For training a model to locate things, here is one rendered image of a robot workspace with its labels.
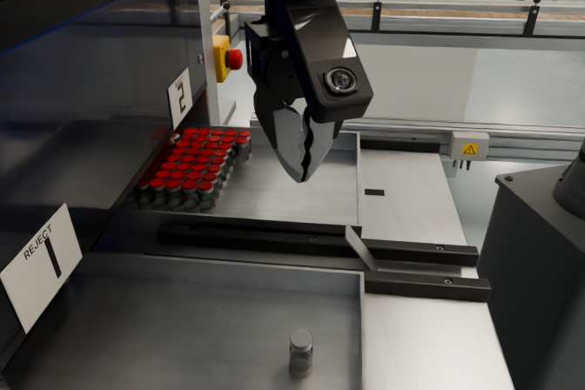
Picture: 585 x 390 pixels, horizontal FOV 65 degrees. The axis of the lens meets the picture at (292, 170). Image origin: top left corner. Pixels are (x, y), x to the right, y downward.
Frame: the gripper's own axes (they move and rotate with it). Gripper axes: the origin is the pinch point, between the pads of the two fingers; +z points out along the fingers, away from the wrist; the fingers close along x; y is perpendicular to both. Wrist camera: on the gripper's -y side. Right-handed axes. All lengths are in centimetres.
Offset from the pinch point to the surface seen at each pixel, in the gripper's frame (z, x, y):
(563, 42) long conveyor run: 16, -109, 70
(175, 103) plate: 0.2, 10.1, 23.5
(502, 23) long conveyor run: 11, -92, 78
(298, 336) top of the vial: 10.0, 4.4, -10.7
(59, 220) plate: -1.6, 22.1, -2.4
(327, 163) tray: 14.5, -12.9, 24.0
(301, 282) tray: 13.2, 0.8, -1.5
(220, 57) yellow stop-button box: 1.6, -0.2, 45.2
